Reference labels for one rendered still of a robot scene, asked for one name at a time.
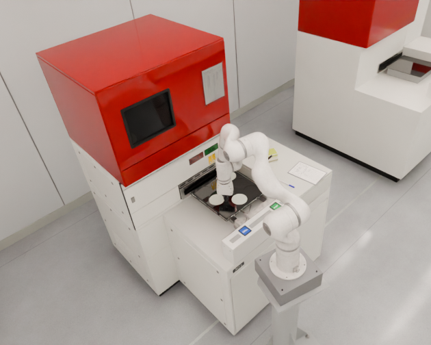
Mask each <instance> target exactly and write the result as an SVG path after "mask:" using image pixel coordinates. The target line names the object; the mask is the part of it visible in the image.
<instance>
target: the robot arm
mask: <svg viewBox="0 0 431 345"><path fill-rule="evenodd" d="M269 148H270V143H269V140H268V138H267V137H266V136H265V135H264V134H263V133H261V132H254V133H250V134H248V135H247V136H244V137H242V138H239V129H238V128H237V127H236V126H235V125H233V124H230V123H228V124H225V125H224V126H223V127H222V128H221V131H220V139H219V146H218V157H217V158H216V159H215V165H216V172H217V177H216V179H217V193H218V194H221V195H222V196H223V197H224V202H227V201H228V197H229V196H230V195H234V191H233V182H232V180H231V173H232V172H235V171H237V170H239V169H240V168H241V166H242V160H243V159H246V158H247V157H250V156H251V155H253V156H254V158H255V162H254V166H253V167H252V178H253V180H254V182H255V183H256V185H257V187H258V189H259V190H260V191H261V192H262V193H263V194H264V195H265V196H267V197H269V198H271V199H277V200H280V201H281V202H282V203H283V204H284V205H283V206H281V207H279V208H278V209H275V210H274V211H272V212H270V213H269V214H268V215H267V216H266V217H265V218H264V219H263V229H264V230H265V232H266V233H267V234H268V235H269V236H270V237H271V238H273V239H275V240H276V252H275V253H274V254H273V255H272V256H271V257H270V269H271V271H272V272H273V274H275V275H276V276H277V277H278V278H280V279H284V280H294V279H297V278H299V277H301V276H302V275H303V274H304V272H305V270H306V260H305V258H304V256H303V255H302V254H301V253H300V234H299V232H298V230H297V229H296V228H298V227H300V226H302V225H303V224H305V223H306V222H307V221H308V220H309V218H310V217H311V210H310V208H309V206H308V205H307V204H306V203H305V202H304V201H303V200H302V199H301V198H300V197H298V196H296V195H295V194H293V193H292V192H290V191H289V190H287V189H286V188H285V187H284V186H283V185H282V184H281V183H280V181H279V180H278V179H277V177H276V175H275V174H274V172H273V170H272V169H271V167H270V165H269V162H268V153H269Z"/></svg>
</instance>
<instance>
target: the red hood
mask: <svg viewBox="0 0 431 345"><path fill-rule="evenodd" d="M36 55H37V56H36V57H37V59H38V61H39V64H40V67H41V69H42V72H43V73H44V76H45V79H46V81H47V83H48V85H49V88H50V91H51V94H52V95H53V98H54V100H55V103H56V106H57V108H58V110H59V112H60V115H61V117H62V120H63V122H64V125H65V127H66V130H67V132H68V135H69V137H70V138H71V139H72V140H74V141H75V142H76V143H77V144H78V145H79V146H80V147H81V148H82V149H83V150H84V151H85V152H86V153H88V154H89V155H90V156H91V157H92V158H93V159H94V160H96V161H97V162H98V163H99V164H100V165H101V166H102V167H103V168H104V169H105V170H106V171H107V172H108V173H110V174H111V175H112V176H113V177H114V178H115V179H117V180H118V181H119V182H120V183H121V184H122V185H123V186H124V187H127V186H129V185H131V184H132V183H134V182H136V181H138V180H139V179H141V178H143V177H145V176H147V175H148V174H150V173H152V172H153V171H155V170H157V169H158V168H161V167H162V166H164V165H166V164H167V163H169V162H171V161H172V160H174V159H176V158H178V157H179V156H181V155H183V154H184V153H186V152H188V151H190V150H192V149H193V148H195V147H197V146H198V145H200V144H202V143H203V142H206V141H207V140H209V139H210V138H212V137H214V136H216V135H218V134H219V133H220V131H221V128H222V127H223V126H224V125H225V124H228V123H231V122H230V112H229V102H228V85H227V75H226V57H225V48H224V38H223V37H220V36H217V35H214V34H210V33H208V32H205V31H201V30H199V29H195V28H193V27H189V26H187V25H183V24H180V23H177V22H174V21H170V20H168V19H165V18H162V17H159V16H155V15H153V14H148V15H146V16H142V17H139V18H136V19H133V20H131V21H127V22H125V23H121V24H119V25H116V26H113V27H110V28H107V29H104V30H101V31H98V32H95V33H93V34H89V35H87V36H83V37H80V38H78V39H75V40H71V41H69V42H65V43H63V44H59V45H57V46H54V47H51V48H48V49H45V50H42V51H39V52H37V53H36Z"/></svg>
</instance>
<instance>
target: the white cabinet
mask: <svg viewBox="0 0 431 345"><path fill-rule="evenodd" d="M329 193H330V188H328V189H327V190H326V191H324V192H323V193H322V194H320V195H319V196H318V197H317V198H316V199H315V200H313V201H312V202H311V203H309V204H308V206H309V208H310V210H311V217H310V218H309V220H308V221H307V222H306V223H305V224H303V225H302V226H300V227H298V228H296V229H297V230H298V232H299V234H300V247H301V248H302V250H303V251H304V252H305V253H306V254H307V255H308V256H309V257H310V258H311V259H312V261H314V260H316V259H317V258H318V257H319V256H320V254H321V249H322V240H323V234H324V226H325V221H326V212H327V207H328V197H329ZM164 222H165V225H166V230H167V233H168V238H169V241H170V245H171V249H172V254H173V257H174V262H175V264H176V267H177V272H178V276H179V280H180V281H181V282H182V283H183V284H184V285H185V286H186V287H187V288H188V289H189V290H190V292H191V293H192V294H193V295H194V296H195V297H196V298H197V299H198V300H199V301H200V302H201V303H202V304H203V305H204V306H205V307H206V308H207V309H208V310H209V311H210V312H211V313H212V314H213V315H214V316H215V317H216V318H217V319H218V320H219V321H220V322H221V323H222V324H223V325H224V326H225V327H226V328H227V329H228V330H229V331H230V332H231V333H232V334H233V335H235V334H236V333H237V332H238V331H239V330H241V329H242V328H243V327H244V326H245V325H246V324H247V323H248V322H249V321H250V320H252V319H253V318H254V317H255V316H256V315H257V314H258V313H259V312H260V311H261V310H262V309H263V308H264V307H265V306H266V305H267V304H268V303H269V300H268V299H267V297H266V296H265V294H264V293H263V292H262V290H261V288H260V287H259V286H258V284H257V281H258V278H259V275H258V274H257V272H256V271H255V265H254V259H256V258H258V257H260V256H262V255H264V254H266V253H268V252H270V251H272V250H274V249H275V248H276V240H275V239H273V238H271V237H269V238H268V239H267V240H266V241H264V242H263V243H262V244H260V245H259V246H258V247H257V248H256V249H255V250H253V251H252V252H251V253H250V254H248V255H247V256H246V257H244V258H243V259H242V260H241V261H240V262H239V263H237V264H236V265H235V266H233V267H232V268H231V269H230V270H229V271H228V272H225V271H224V270H223V269H222V268H221V267H220V266H219V265H217V264H216V263H215V262H214V261H213V260H212V259H211V258H210V257H209V256H208V255H206V254H205V253H204V252H203V251H202V250H200V249H199V248H198V247H197V246H196V245H195V244H194V243H193V242H192V241H191V240H190V239H188V238H187V237H186V236H185V235H184V234H183V233H181V232H180V231H179V230H178V229H177V228H176V227H175V226H174V225H173V224H172V223H171V222H169V221H168V220H167V219H166V218H165V217H164Z"/></svg>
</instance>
